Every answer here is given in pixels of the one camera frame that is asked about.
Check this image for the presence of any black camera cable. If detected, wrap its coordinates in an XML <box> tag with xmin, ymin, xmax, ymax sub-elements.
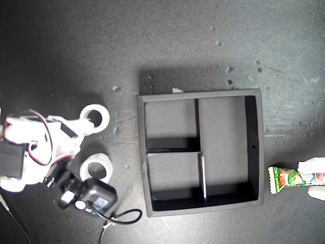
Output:
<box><xmin>86</xmin><ymin>202</ymin><xmax>143</xmax><ymax>244</ymax></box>

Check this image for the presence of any printed corn snack bar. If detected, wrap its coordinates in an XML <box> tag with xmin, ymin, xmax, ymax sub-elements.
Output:
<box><xmin>267</xmin><ymin>166</ymin><xmax>325</xmax><ymax>195</ymax></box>

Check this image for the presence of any thin black cable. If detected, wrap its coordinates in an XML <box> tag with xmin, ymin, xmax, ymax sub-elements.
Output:
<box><xmin>0</xmin><ymin>195</ymin><xmax>31</xmax><ymax>244</ymax></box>

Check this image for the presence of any black compartment tray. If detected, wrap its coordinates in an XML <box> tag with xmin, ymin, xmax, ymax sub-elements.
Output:
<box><xmin>137</xmin><ymin>88</ymin><xmax>265</xmax><ymax>218</ymax></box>

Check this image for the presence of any red arm wire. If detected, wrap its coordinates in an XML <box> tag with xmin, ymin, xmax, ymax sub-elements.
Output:
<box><xmin>27</xmin><ymin>109</ymin><xmax>75</xmax><ymax>166</ymax></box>

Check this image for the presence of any white tape roll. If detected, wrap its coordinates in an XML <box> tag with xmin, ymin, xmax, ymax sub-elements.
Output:
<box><xmin>79</xmin><ymin>104</ymin><xmax>111</xmax><ymax>134</ymax></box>
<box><xmin>79</xmin><ymin>152</ymin><xmax>114</xmax><ymax>184</ymax></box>

